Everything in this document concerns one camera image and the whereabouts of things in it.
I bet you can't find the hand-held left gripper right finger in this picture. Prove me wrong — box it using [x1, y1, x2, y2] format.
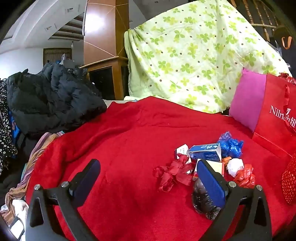
[196, 159, 273, 241]

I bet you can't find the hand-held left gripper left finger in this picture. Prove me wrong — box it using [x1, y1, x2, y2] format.
[25, 159, 101, 241]

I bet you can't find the red orange medicine box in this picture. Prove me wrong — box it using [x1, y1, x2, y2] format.
[193, 156, 232, 182]

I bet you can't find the black plastic bag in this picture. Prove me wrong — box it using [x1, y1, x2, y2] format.
[191, 177, 221, 220]

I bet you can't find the red ribbon bow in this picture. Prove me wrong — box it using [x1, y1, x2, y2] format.
[153, 155, 197, 193]

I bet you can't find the small white printed box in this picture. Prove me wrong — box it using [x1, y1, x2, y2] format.
[174, 144, 192, 163]

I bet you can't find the white crumpled paper ball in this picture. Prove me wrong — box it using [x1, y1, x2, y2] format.
[227, 158, 245, 177]

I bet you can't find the blue carton box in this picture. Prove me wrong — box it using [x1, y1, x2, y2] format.
[188, 142, 222, 161]

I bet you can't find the crumpled red plastic bag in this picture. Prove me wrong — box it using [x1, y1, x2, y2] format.
[233, 164, 257, 189]

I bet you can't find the crumpled blue plastic bag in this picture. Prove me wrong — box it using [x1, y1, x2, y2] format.
[217, 131, 244, 159]

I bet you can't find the red fleece blanket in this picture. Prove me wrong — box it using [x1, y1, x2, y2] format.
[25, 96, 296, 241]

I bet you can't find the striped scarf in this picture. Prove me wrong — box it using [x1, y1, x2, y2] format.
[6, 131, 65, 209]

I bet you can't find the red patterned pouch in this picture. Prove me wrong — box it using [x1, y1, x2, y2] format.
[281, 151, 296, 205]

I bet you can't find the white cloth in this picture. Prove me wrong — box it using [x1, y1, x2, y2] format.
[0, 199, 29, 241]

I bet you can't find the red paper gift bag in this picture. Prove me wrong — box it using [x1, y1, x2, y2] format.
[252, 73, 296, 158]

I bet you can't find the black puffer jacket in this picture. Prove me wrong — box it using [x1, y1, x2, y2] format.
[6, 62, 107, 137]

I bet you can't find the pink pillow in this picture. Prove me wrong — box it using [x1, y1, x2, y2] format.
[229, 68, 267, 132]

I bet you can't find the black floral cloth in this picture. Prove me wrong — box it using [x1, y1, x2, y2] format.
[0, 79, 18, 174]

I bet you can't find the wooden cabinet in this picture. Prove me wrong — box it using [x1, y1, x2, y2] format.
[80, 57, 129, 100]

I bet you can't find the green clover print quilt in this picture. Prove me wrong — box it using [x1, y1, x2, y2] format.
[124, 0, 292, 114]

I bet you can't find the dark red plastic bag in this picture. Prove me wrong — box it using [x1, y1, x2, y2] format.
[279, 72, 296, 84]

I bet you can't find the brown panelled pillar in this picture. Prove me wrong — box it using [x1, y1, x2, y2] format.
[83, 0, 130, 66]

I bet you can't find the wooden stair railing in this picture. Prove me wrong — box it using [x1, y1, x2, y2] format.
[228, 0, 281, 42]

